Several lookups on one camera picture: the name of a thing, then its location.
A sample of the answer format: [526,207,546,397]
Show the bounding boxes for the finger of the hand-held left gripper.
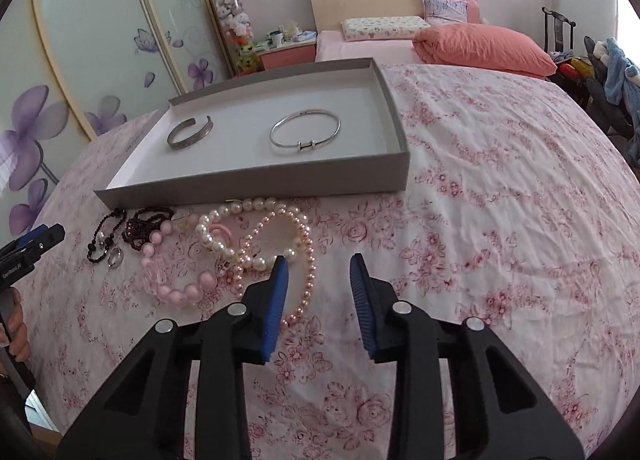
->
[0,223,67,263]

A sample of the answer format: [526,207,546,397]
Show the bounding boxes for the lilac printed pillow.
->
[421,0,470,24]

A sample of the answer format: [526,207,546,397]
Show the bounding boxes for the floral sliding wardrobe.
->
[0,0,236,241]

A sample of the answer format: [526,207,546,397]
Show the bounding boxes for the wide silver cuff bracelet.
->
[166,115,216,151]

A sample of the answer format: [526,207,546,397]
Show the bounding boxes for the person's left hand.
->
[0,287,32,361]

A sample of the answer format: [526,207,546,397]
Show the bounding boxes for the white pearl bracelet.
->
[195,196,301,272]

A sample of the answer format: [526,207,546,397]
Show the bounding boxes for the orange folded duvet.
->
[412,23,558,78]

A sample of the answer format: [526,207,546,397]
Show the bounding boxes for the clear tube of plush toys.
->
[210,0,258,76]

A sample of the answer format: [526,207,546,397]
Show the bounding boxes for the black bead bracelet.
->
[86,207,127,263]

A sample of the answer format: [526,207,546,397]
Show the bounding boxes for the dark red bead bracelet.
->
[121,207,176,250]

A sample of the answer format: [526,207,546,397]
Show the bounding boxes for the large pink bead bracelet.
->
[141,213,219,302]

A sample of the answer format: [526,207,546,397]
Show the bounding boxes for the pink and white nightstand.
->
[255,35,318,72]

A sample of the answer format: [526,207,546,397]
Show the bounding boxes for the black wooden chair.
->
[541,7,576,54]

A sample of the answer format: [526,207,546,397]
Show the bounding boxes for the colourful toys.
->
[552,53,591,84]

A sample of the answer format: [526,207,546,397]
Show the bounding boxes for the plain pink bed sheet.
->
[315,30,431,64]

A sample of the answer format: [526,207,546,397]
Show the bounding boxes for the thin silver bangle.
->
[270,110,342,151]

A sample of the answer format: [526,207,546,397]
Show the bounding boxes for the blue plush garment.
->
[600,38,640,166]

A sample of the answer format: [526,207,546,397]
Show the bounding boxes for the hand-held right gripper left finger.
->
[55,256,291,460]

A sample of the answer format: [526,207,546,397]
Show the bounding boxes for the pink floral bedsheet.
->
[10,63,640,460]

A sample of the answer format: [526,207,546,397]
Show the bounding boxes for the grey cardboard tray box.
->
[94,58,412,211]

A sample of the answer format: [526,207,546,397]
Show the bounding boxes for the small pink pearl bracelet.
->
[235,207,317,326]

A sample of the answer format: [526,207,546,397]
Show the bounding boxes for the floral white pillow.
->
[341,16,437,42]

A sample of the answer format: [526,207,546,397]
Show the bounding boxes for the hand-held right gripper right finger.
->
[348,253,586,460]

